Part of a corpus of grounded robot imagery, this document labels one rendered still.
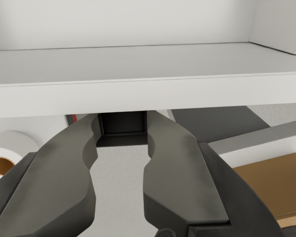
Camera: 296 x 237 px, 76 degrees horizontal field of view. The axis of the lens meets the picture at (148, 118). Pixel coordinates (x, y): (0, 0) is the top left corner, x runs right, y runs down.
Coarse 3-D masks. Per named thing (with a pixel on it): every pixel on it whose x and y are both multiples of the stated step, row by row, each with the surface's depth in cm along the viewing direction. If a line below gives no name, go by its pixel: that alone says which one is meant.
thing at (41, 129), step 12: (0, 120) 28; (12, 120) 28; (24, 120) 28; (36, 120) 28; (48, 120) 29; (60, 120) 29; (72, 120) 32; (0, 132) 29; (24, 132) 29; (36, 132) 29; (48, 132) 30
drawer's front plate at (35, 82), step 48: (48, 48) 17; (96, 48) 16; (144, 48) 16; (192, 48) 15; (240, 48) 15; (0, 96) 9; (48, 96) 9; (96, 96) 9; (144, 96) 10; (192, 96) 10; (240, 96) 10; (288, 96) 10
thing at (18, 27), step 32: (0, 0) 15; (32, 0) 15; (64, 0) 15; (96, 0) 15; (128, 0) 15; (160, 0) 15; (192, 0) 16; (224, 0) 16; (256, 0) 16; (288, 0) 13; (0, 32) 16; (32, 32) 16; (64, 32) 16; (96, 32) 16; (128, 32) 16; (160, 32) 17; (192, 32) 17; (224, 32) 17; (256, 32) 16; (288, 32) 13
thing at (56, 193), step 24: (96, 120) 11; (48, 144) 9; (72, 144) 9; (48, 168) 8; (72, 168) 8; (24, 192) 7; (48, 192) 7; (72, 192) 7; (0, 216) 6; (24, 216) 6; (48, 216) 6; (72, 216) 6
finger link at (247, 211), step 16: (208, 160) 8; (224, 176) 7; (240, 176) 7; (224, 192) 7; (240, 192) 7; (240, 208) 6; (256, 208) 6; (224, 224) 6; (240, 224) 6; (256, 224) 6; (272, 224) 6
